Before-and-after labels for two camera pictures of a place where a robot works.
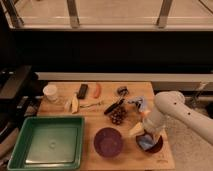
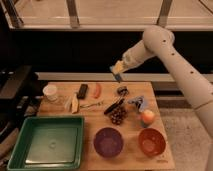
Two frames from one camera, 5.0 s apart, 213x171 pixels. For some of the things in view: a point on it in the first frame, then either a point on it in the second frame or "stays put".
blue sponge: [145, 141] -> [118, 77]
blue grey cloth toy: [139, 101] stays put
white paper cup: [51, 91] stays put
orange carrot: [97, 91] stays put
